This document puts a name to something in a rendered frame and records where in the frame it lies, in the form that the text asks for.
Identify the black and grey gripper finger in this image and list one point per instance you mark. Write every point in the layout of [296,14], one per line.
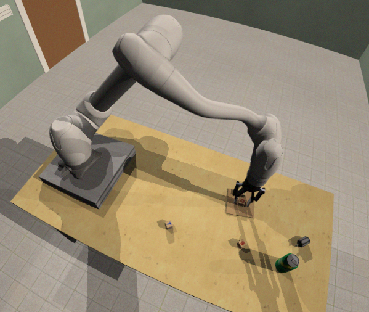
[256,198]
[237,193]

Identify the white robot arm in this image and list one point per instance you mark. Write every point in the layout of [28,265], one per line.
[145,58]

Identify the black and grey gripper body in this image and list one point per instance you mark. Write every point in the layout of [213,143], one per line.
[249,186]

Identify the tan square mat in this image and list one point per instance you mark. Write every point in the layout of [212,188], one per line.
[235,209]

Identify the green and yellow drink can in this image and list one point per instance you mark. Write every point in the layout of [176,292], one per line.
[287,263]

